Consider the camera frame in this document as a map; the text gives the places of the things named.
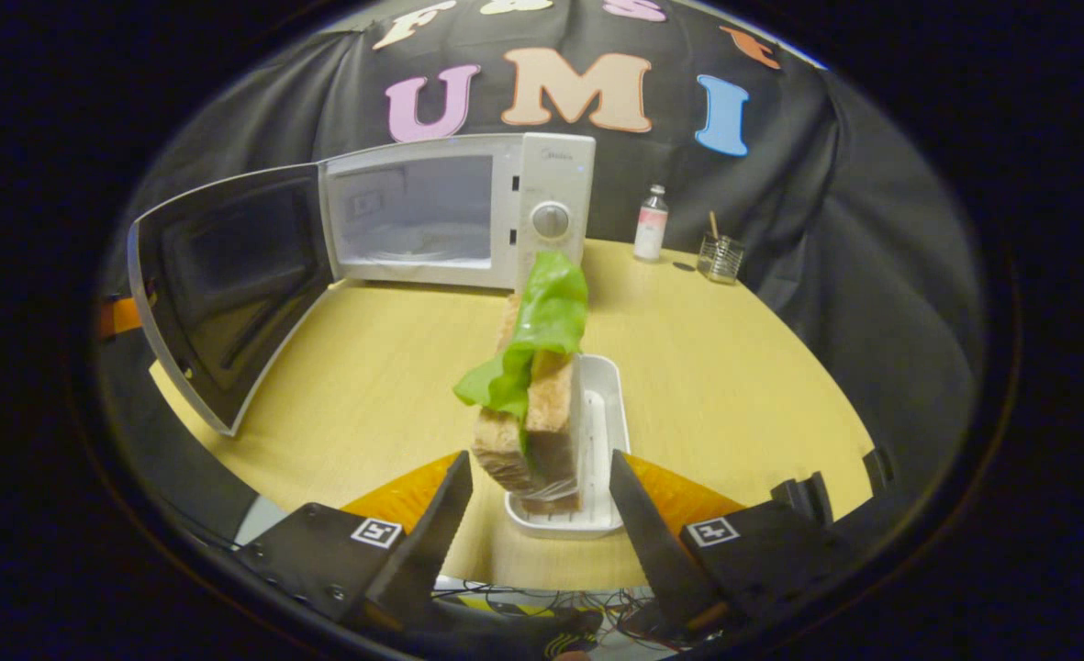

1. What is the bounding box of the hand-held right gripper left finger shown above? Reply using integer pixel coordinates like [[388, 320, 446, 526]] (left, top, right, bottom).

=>
[[237, 450, 475, 634]]

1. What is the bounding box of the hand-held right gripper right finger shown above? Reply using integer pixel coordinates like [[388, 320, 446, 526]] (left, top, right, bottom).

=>
[[608, 449, 864, 641]]

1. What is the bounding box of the bread and lettuce sandwich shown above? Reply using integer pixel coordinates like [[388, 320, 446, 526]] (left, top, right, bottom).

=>
[[453, 250, 590, 515]]

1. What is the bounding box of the white microwave oven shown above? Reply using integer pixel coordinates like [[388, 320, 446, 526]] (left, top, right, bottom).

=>
[[127, 132, 598, 437]]

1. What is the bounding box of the white plastic tray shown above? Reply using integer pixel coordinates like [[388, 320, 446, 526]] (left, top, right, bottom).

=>
[[503, 354, 631, 540]]

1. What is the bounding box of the black table edge clamp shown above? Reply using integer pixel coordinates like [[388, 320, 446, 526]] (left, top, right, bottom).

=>
[[862, 446, 898, 494], [770, 472, 833, 526]]

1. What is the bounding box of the small glass jar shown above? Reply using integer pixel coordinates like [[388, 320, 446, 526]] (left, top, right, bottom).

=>
[[697, 231, 745, 285]]

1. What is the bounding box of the clear bottle with pink label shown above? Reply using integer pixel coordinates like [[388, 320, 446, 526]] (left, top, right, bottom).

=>
[[633, 184, 669, 263]]

